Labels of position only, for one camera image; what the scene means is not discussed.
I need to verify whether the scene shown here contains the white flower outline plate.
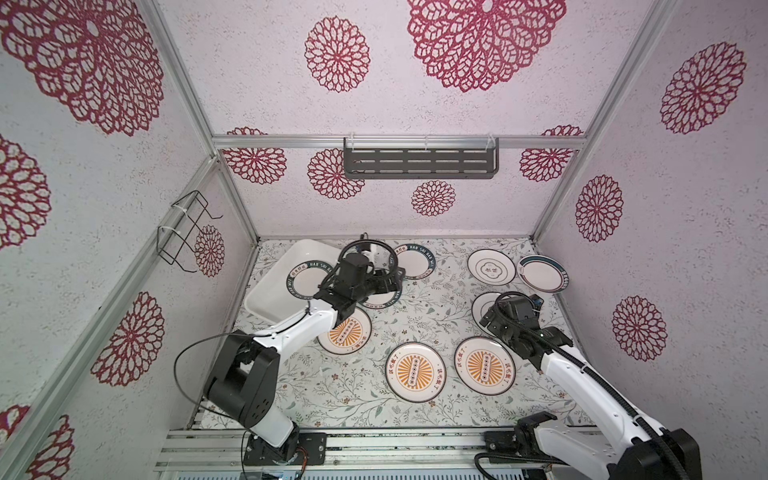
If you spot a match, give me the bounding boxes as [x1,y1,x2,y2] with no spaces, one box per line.
[471,292,501,334]

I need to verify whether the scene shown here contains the green rim plate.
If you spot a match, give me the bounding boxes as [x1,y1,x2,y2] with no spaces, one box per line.
[395,243,437,280]
[285,260,333,300]
[360,291,402,310]

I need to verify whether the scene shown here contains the orange sunburst plate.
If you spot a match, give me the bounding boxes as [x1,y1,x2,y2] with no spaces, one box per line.
[384,342,447,403]
[317,308,372,355]
[454,336,516,396]

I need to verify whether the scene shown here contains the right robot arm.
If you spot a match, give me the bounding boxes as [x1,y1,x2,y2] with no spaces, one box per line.
[480,291,703,479]

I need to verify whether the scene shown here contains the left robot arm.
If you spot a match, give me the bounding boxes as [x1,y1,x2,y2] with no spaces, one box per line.
[203,240,405,452]

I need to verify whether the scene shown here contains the white plastic bin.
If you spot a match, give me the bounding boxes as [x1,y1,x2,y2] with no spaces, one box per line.
[243,239,340,324]

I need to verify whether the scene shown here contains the striped rim plate far right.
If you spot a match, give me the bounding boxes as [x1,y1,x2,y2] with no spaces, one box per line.
[519,255,570,293]

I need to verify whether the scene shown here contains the white plate brown line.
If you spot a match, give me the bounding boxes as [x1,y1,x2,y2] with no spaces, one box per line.
[467,249,517,286]

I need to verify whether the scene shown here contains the green rim plate back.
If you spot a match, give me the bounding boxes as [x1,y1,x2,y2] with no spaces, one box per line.
[395,243,437,280]

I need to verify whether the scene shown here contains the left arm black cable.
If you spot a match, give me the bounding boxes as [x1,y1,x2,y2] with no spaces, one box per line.
[172,238,400,421]

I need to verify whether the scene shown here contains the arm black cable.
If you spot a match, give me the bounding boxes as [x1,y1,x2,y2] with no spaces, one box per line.
[473,292,691,480]
[172,238,400,421]

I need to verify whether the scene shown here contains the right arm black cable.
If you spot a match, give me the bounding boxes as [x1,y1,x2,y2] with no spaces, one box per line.
[473,292,691,480]

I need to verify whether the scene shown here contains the grey slotted wall shelf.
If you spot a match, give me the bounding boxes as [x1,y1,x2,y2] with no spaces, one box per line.
[342,138,500,180]

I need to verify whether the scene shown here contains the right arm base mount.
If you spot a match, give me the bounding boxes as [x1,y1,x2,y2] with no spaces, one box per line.
[483,411,557,460]

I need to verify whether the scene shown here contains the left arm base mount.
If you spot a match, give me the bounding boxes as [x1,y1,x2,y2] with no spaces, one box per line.
[243,431,328,467]

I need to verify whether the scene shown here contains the black wire wall rack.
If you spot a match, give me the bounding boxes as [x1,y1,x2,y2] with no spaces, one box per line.
[155,190,226,278]

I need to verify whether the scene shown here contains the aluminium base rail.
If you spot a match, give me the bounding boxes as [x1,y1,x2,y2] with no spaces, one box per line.
[154,427,601,472]

